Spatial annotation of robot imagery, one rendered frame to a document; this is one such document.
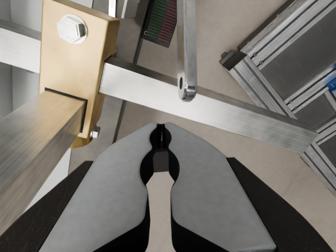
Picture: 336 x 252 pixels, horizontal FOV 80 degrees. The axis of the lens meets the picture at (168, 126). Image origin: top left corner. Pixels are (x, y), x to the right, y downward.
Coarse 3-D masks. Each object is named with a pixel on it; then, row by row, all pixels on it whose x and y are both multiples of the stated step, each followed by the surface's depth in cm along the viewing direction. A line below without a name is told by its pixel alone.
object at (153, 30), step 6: (156, 0) 29; (162, 0) 29; (156, 6) 30; (162, 6) 30; (156, 12) 30; (162, 12) 30; (150, 18) 30; (156, 18) 30; (150, 24) 31; (156, 24) 31; (150, 30) 31; (156, 30) 31; (150, 36) 32; (156, 36) 32
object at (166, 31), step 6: (174, 0) 29; (168, 6) 30; (174, 6) 30; (168, 12) 30; (174, 12) 30; (168, 18) 30; (174, 18) 30; (162, 24) 31; (168, 24) 31; (174, 24) 31; (162, 30) 31; (168, 30) 31; (162, 36) 32; (168, 36) 32; (162, 42) 32; (168, 42) 32
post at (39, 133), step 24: (48, 96) 17; (0, 120) 13; (24, 120) 14; (48, 120) 15; (72, 120) 16; (0, 144) 11; (24, 144) 12; (48, 144) 13; (0, 168) 10; (24, 168) 11; (48, 168) 14; (0, 192) 9; (24, 192) 11; (0, 216) 9
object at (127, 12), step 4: (124, 0) 21; (128, 0) 21; (132, 0) 24; (136, 0) 27; (124, 4) 21; (128, 4) 22; (132, 4) 25; (136, 4) 28; (124, 8) 21; (128, 8) 23; (132, 8) 26; (136, 8) 29; (124, 12) 21; (128, 12) 24; (132, 12) 27; (124, 16) 22; (128, 16) 24; (132, 16) 28
